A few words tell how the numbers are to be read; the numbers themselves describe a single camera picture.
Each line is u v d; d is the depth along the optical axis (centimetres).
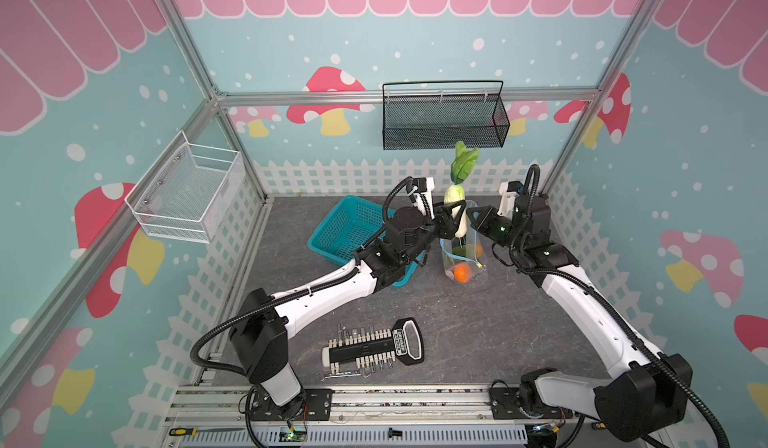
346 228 109
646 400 39
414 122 151
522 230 57
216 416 74
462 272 83
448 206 63
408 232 53
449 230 62
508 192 68
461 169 65
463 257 73
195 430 71
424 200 57
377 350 82
